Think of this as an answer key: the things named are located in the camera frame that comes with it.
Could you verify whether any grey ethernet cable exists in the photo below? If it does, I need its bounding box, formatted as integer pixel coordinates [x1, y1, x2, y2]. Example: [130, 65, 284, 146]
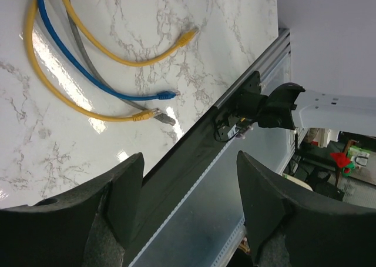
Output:
[62, 0, 176, 126]

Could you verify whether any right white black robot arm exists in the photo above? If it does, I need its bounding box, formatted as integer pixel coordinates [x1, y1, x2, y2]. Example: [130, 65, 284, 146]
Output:
[213, 71, 375, 143]

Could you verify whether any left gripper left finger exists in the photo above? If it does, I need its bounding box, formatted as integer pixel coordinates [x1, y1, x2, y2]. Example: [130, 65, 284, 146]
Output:
[1, 153, 144, 266]

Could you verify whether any aluminium frame rail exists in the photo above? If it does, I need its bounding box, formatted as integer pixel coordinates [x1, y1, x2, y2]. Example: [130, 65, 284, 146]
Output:
[213, 29, 291, 109]

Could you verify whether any blue ethernet cable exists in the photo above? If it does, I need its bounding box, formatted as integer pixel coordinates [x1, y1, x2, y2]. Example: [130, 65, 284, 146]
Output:
[35, 0, 180, 101]

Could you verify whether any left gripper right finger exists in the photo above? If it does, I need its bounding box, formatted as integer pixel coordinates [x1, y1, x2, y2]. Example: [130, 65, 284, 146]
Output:
[237, 151, 375, 266]

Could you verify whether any long yellow ethernet cable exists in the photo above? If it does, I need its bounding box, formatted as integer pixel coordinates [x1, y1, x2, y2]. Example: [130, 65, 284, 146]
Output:
[23, 0, 162, 123]

